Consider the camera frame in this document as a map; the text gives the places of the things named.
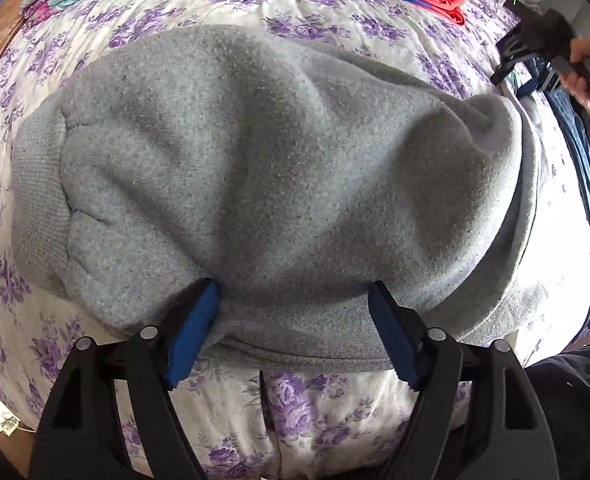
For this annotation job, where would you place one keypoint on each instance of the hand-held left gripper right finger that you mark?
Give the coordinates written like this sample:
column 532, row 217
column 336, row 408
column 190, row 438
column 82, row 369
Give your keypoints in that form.
column 394, row 332

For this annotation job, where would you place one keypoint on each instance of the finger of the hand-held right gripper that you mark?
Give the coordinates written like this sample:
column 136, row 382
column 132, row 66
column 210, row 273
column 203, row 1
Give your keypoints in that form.
column 506, row 71

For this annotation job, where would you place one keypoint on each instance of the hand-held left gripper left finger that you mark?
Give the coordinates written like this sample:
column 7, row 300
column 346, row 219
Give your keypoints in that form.
column 195, row 325

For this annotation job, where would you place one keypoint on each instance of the grey sweatshirt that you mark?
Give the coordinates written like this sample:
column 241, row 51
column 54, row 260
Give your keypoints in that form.
column 275, row 195

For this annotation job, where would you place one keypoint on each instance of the person's right hand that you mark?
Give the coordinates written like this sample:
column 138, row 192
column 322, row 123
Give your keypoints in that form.
column 582, row 67

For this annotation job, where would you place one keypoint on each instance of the blue jeans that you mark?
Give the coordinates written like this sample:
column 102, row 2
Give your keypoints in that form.
column 575, row 160

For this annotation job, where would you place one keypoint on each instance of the purple floral bedspread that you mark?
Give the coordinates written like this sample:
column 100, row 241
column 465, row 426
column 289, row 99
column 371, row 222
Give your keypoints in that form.
column 300, row 420

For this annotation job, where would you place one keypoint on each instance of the person's dark trousers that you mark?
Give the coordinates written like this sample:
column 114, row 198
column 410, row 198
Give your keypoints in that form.
column 570, row 400

